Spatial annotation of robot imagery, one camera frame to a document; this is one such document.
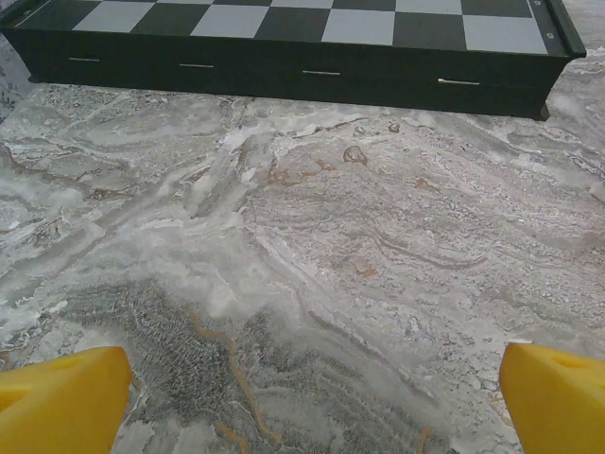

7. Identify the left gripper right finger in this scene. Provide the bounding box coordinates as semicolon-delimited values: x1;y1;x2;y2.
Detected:
499;342;605;454

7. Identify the black and grey chessboard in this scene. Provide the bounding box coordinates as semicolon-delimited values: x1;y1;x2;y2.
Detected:
0;0;587;120

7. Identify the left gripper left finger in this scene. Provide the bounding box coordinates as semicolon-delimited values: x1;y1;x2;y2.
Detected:
0;345;134;454

